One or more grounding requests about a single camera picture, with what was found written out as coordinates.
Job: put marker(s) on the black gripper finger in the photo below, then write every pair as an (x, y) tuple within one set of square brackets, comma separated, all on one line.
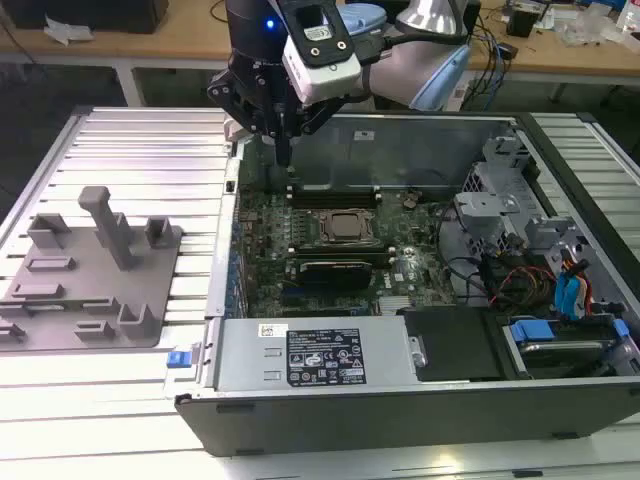
[(320, 117), (235, 100)]

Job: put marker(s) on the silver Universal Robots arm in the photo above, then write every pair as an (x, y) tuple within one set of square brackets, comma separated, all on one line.
[(400, 70)]

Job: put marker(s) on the black empty RAM slots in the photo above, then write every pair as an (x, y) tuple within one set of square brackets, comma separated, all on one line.
[(330, 196)]

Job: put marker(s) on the wooden desk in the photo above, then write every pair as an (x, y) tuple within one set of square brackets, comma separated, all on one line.
[(175, 35)]

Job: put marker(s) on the silver CPU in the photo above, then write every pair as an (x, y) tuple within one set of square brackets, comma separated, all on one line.
[(347, 225)]

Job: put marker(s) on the round coin battery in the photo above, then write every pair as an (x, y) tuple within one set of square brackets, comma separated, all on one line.
[(410, 202)]

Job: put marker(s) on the black graphics card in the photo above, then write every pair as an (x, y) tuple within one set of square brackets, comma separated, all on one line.
[(335, 274)]

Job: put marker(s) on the large black box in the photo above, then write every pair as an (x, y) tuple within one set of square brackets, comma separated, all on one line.
[(90, 15)]

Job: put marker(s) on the green motherboard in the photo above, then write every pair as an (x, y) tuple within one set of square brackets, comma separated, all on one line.
[(420, 250)]

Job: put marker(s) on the crumpled white plastic sheet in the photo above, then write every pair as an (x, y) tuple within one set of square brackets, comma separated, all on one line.
[(67, 31)]

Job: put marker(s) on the grey metal drive cage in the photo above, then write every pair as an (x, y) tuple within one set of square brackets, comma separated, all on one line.
[(487, 205)]

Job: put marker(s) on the silver finned heat sink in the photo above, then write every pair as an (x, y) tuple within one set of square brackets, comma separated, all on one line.
[(396, 303)]

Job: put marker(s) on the small black adapter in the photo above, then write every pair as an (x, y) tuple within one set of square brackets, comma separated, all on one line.
[(510, 51)]

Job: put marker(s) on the small black cube device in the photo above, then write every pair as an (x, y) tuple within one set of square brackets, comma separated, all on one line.
[(524, 20)]

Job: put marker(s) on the grey power supply unit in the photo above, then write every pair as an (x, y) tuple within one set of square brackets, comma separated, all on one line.
[(240, 360)]

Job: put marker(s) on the black plastic shroud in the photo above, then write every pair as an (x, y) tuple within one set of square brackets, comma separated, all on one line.
[(450, 345)]

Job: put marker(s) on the grey parts rack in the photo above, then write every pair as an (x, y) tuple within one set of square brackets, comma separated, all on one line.
[(100, 325)]

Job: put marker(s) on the blue plastic latch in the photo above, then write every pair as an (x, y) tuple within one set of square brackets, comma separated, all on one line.
[(179, 360)]

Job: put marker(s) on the clear plastic bags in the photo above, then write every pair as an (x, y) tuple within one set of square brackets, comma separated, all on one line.
[(590, 27)]

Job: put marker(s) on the black open PC case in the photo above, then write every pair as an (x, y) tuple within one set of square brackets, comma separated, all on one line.
[(400, 425)]

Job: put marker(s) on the hard disk in blue carrier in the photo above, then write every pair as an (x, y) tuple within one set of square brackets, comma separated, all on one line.
[(560, 350)]

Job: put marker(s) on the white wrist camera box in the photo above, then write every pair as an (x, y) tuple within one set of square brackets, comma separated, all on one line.
[(325, 65)]

